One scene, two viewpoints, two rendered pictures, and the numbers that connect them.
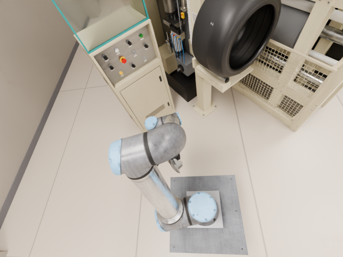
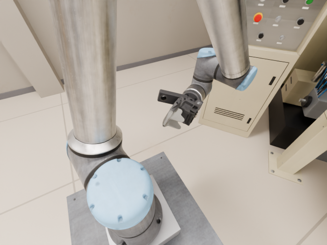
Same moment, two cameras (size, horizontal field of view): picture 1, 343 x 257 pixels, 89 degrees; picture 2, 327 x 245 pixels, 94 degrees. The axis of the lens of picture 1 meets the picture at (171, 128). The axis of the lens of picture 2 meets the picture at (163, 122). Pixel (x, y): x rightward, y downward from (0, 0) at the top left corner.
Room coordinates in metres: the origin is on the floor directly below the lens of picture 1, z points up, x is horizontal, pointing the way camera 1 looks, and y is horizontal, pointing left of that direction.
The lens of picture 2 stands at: (0.07, -0.18, 1.33)
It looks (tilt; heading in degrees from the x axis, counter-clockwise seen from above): 46 degrees down; 43
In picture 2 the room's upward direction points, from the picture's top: straight up
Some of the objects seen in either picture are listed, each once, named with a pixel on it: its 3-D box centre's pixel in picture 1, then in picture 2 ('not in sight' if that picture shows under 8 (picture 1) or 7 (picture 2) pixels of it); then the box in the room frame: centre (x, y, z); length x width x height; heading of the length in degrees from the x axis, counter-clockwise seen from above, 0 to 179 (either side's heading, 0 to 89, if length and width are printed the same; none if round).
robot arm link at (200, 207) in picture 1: (201, 207); (124, 195); (0.10, 0.00, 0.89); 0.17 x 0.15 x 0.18; 84
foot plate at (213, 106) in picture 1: (204, 106); (284, 166); (1.35, -0.53, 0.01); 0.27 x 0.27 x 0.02; 19
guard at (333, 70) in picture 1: (265, 75); not in sight; (1.01, -1.02, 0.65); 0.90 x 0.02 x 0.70; 19
